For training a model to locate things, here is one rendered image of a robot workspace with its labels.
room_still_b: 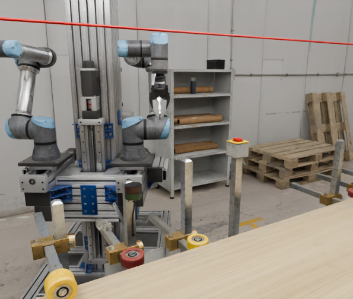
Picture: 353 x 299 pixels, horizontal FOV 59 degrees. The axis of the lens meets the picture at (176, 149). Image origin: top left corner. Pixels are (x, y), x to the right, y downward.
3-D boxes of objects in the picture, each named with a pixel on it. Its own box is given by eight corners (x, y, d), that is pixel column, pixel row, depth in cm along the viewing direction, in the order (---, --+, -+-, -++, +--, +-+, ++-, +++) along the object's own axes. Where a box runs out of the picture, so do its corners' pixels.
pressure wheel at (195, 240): (185, 269, 117) (185, 241, 114) (188, 257, 125) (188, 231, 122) (206, 272, 115) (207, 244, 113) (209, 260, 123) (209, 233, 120)
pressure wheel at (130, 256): (118, 279, 112) (117, 250, 109) (139, 272, 115) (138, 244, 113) (126, 292, 105) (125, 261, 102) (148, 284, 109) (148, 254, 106)
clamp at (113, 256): (106, 258, 120) (105, 247, 118) (139, 249, 126) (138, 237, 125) (111, 266, 115) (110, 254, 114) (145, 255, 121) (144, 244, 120)
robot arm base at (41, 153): (39, 154, 186) (37, 137, 184) (64, 154, 186) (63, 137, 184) (26, 161, 172) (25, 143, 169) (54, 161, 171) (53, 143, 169)
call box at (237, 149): (225, 156, 140) (226, 139, 138) (238, 155, 143) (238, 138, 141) (235, 160, 134) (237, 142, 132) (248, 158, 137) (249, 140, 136)
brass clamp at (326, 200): (318, 202, 181) (319, 194, 180) (333, 198, 188) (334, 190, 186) (327, 206, 176) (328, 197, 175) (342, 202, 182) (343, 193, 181)
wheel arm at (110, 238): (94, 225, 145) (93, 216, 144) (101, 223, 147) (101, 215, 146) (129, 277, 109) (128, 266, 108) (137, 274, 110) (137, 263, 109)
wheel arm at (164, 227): (148, 220, 154) (147, 212, 153) (153, 219, 156) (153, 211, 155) (196, 267, 117) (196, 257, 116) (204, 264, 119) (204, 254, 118)
